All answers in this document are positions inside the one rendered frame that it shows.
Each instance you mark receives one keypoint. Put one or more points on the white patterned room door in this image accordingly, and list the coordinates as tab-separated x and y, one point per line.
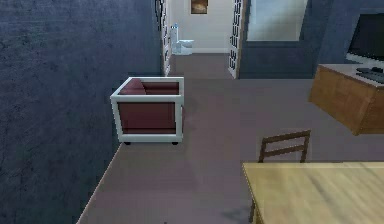
236	36

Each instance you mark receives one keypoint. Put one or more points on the black television set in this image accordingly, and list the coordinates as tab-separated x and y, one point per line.
370	38

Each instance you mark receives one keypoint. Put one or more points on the brown framed wall picture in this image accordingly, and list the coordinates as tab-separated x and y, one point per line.
199	6

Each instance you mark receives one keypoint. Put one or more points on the white toilet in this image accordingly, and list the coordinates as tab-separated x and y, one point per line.
180	43

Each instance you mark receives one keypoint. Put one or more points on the dark brown wooden chair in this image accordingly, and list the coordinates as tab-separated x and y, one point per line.
283	150

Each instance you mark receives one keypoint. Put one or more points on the dark grey keyboard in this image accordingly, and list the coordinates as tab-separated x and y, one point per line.
373	77

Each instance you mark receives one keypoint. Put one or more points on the white framed red armchair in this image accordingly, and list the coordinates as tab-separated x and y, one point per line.
148	116

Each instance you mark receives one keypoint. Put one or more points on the brown wooden cabinet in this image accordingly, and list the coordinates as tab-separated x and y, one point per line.
346	98

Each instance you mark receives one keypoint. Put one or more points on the pale wooden table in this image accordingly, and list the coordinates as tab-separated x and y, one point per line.
316	193

